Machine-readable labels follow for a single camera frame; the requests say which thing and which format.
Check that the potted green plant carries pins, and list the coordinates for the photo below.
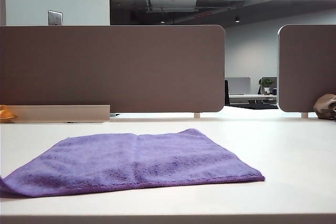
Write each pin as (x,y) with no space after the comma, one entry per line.
(267,83)

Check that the narrow brown desk divider panel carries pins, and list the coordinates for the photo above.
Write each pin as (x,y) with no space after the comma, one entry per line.
(307,69)

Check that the brown crumpled cloth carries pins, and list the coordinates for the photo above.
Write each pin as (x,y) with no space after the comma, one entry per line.
(324,106)

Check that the grey background desk partition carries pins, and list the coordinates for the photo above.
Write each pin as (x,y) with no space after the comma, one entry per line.
(239,85)

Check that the metal wall switch plate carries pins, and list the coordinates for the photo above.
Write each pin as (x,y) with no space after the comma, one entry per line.
(55,18)

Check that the white divider foot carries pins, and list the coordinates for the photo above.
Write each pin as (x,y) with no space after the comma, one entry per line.
(197,115)
(304,115)

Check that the purple microfibre cloth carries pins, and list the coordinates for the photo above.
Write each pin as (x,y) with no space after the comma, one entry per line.
(131,161)

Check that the orange object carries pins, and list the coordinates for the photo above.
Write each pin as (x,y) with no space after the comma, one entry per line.
(5,113)

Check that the white background desk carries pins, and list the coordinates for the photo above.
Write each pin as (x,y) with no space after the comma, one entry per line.
(252,96)

